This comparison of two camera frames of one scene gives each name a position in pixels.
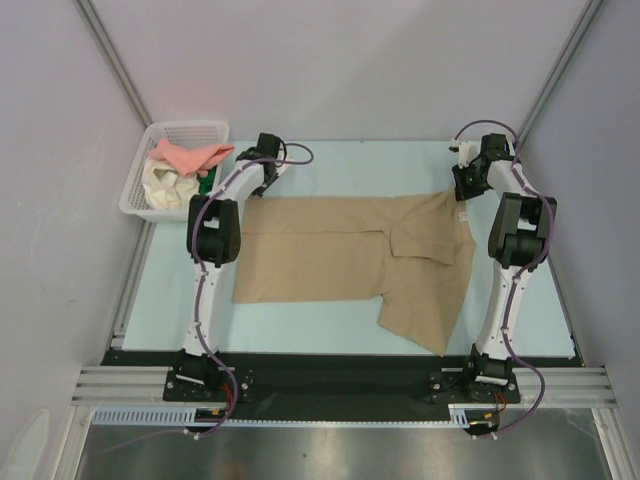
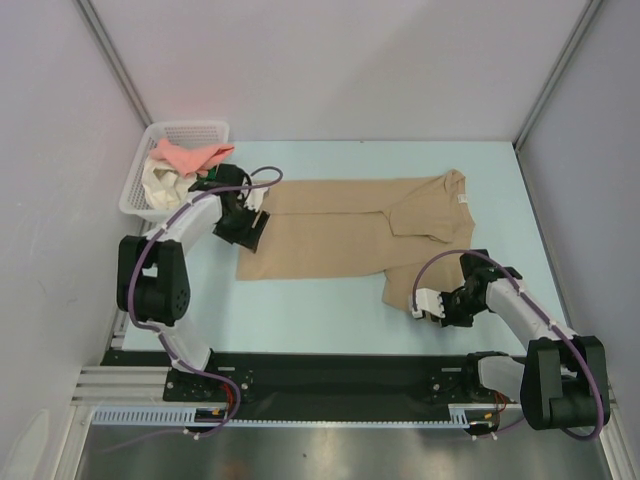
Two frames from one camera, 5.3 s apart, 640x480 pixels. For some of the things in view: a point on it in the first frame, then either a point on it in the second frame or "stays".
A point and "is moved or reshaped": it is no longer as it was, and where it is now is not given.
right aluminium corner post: [562, 63] stays
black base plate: [237, 385] stays
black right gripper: [467, 181] -> [455, 314]
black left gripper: [259, 190] -> [243, 237]
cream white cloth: [166, 187] stays
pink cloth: [191, 159] stays
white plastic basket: [186, 134] stays
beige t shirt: [415, 250] is moved or reshaped
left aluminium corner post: [117, 66] stays
